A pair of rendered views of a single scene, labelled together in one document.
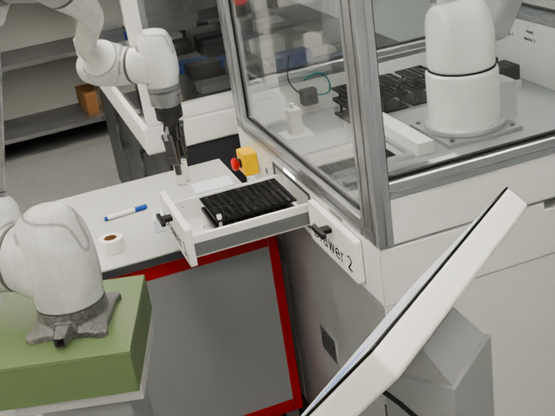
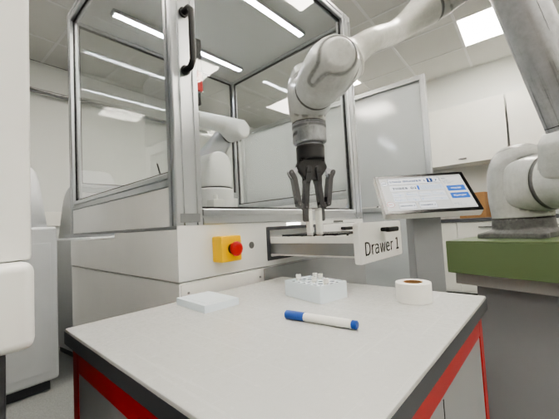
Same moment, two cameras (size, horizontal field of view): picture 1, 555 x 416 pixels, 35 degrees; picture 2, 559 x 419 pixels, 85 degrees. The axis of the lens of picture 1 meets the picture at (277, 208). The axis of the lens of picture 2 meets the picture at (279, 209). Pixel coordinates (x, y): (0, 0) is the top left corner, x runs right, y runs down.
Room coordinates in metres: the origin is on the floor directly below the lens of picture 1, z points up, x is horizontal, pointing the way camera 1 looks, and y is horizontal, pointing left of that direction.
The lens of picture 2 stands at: (2.83, 0.90, 0.93)
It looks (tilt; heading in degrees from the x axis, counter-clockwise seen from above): 3 degrees up; 238
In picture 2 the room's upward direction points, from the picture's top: 3 degrees counter-clockwise
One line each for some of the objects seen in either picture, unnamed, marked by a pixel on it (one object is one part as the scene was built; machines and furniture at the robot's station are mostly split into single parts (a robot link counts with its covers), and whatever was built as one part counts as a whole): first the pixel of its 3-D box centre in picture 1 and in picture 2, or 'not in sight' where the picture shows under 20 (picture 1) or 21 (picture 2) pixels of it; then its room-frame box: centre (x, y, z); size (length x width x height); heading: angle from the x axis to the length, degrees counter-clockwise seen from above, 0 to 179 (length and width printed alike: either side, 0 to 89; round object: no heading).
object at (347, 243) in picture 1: (334, 239); (340, 235); (1.88, -0.13, 0.87); 0.29 x 0.02 x 0.11; 16
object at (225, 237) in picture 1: (252, 210); (321, 243); (2.15, 0.07, 0.86); 0.40 x 0.26 x 0.06; 106
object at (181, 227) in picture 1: (177, 227); (379, 239); (2.09, 0.27, 0.87); 0.29 x 0.02 x 0.11; 16
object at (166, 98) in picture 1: (165, 95); (309, 135); (2.33, 0.26, 1.17); 0.09 x 0.09 x 0.06
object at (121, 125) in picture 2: not in sight; (110, 76); (2.75, -0.37, 1.52); 0.87 x 0.01 x 0.86; 106
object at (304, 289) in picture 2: (174, 217); (314, 288); (2.38, 0.31, 0.78); 0.12 x 0.08 x 0.04; 95
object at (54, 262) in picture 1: (54, 253); (521, 181); (1.71, 0.49, 1.03); 0.18 x 0.16 x 0.22; 67
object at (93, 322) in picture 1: (70, 313); (526, 226); (1.69, 0.49, 0.89); 0.22 x 0.18 x 0.06; 176
